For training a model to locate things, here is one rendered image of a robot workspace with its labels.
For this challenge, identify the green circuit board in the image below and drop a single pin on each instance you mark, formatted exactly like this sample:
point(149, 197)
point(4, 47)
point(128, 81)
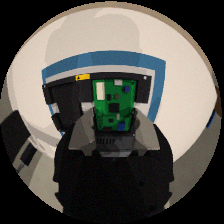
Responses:
point(114, 101)

